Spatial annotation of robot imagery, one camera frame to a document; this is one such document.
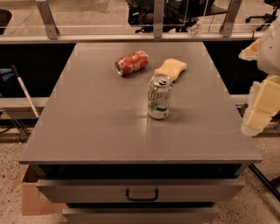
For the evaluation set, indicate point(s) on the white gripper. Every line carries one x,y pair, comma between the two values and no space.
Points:
270,52

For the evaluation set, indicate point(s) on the grey cabinet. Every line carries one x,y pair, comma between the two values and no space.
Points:
95,124

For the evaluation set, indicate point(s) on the black drawer handle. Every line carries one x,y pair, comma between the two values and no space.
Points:
133,196

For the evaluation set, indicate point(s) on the grey lower drawer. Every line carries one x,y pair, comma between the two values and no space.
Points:
141,216

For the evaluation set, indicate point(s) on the white stick with black grip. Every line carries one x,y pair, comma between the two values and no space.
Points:
26,93

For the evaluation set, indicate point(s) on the left metal railing post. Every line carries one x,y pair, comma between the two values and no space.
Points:
51,29

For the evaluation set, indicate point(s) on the green white 7up can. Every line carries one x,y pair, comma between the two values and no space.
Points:
159,96

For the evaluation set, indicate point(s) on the red coke can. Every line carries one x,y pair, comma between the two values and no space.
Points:
132,63

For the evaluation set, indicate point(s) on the brown cardboard box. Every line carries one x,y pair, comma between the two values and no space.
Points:
33,201

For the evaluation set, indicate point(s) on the yellow sponge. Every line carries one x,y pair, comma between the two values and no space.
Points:
172,68

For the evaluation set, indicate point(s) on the grey drawer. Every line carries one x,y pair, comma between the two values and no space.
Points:
113,191
141,216

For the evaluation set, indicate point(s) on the black office chair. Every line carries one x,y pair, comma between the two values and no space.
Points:
178,14

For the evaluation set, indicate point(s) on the grey upper drawer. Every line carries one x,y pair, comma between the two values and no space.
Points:
113,191

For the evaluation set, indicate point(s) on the middle metal railing post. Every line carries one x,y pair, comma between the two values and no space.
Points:
159,6

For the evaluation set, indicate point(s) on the metal railing post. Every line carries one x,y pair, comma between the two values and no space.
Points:
51,29
227,26
159,6

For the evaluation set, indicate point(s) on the crumpled clear plastic wrapper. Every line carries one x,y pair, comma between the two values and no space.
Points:
195,30

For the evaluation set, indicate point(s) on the right metal railing post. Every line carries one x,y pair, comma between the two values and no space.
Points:
227,26

